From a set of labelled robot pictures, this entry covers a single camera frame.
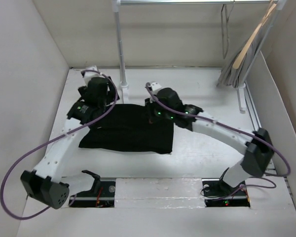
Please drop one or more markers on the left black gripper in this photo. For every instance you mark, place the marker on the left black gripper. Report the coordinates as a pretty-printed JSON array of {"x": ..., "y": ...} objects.
[{"x": 111, "y": 96}]

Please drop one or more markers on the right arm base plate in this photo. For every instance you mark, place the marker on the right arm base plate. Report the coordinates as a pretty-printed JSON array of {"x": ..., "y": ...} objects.
[{"x": 217, "y": 194}]

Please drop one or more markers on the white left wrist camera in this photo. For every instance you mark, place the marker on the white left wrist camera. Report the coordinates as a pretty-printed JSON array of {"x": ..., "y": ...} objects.
[{"x": 89, "y": 73}]

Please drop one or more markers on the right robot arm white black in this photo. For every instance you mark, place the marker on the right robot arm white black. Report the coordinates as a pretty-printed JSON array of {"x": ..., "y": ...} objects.
[{"x": 255, "y": 147}]

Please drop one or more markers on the wooden hanger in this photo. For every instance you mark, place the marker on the wooden hanger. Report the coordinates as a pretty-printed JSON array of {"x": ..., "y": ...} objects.
[{"x": 242, "y": 54}]

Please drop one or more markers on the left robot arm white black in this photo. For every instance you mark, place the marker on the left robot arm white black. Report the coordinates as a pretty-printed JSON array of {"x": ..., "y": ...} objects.
[{"x": 46, "y": 183}]

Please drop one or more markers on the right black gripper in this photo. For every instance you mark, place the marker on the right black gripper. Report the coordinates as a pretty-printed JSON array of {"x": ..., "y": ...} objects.
[{"x": 148, "y": 105}]

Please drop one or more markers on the silver clothes rack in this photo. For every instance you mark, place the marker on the silver clothes rack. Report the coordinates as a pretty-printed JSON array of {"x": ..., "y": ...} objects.
[{"x": 182, "y": 33}]

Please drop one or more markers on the black trousers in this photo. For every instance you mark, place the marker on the black trousers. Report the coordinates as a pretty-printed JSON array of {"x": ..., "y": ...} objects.
[{"x": 127, "y": 128}]

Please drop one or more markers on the grey hanging garment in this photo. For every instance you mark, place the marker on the grey hanging garment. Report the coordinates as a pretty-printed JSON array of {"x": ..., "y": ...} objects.
[{"x": 234, "y": 70}]

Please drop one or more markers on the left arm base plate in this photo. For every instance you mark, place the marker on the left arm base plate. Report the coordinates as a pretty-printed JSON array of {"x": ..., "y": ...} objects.
[{"x": 103, "y": 197}]

